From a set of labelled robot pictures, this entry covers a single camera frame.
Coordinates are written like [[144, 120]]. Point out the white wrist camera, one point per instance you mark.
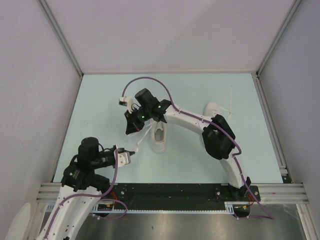
[[127, 102], [121, 157]]

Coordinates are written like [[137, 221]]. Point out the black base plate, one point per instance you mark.
[[179, 196]]

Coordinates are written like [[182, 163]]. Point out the aluminium rail frame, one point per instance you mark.
[[270, 193]]

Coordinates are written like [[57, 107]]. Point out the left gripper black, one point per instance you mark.
[[114, 147]]

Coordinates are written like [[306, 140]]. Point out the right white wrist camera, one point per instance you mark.
[[127, 102]]

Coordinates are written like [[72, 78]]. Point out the right corner metal post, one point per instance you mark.
[[279, 34]]

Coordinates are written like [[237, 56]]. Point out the white sneaker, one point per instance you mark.
[[158, 137], [212, 108]]

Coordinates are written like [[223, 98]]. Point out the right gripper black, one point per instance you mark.
[[132, 125]]

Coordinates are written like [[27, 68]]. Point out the left corner metal post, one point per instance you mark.
[[48, 13]]

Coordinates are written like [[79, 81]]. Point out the white cable duct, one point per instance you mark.
[[97, 209]]

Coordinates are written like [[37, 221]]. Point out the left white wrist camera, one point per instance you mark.
[[121, 157]]

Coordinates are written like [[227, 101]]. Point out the corner metal post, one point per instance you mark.
[[48, 13], [279, 34]]

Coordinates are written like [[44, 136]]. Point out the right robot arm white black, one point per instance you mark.
[[217, 136]]

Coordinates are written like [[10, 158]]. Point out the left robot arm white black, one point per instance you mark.
[[90, 177]]

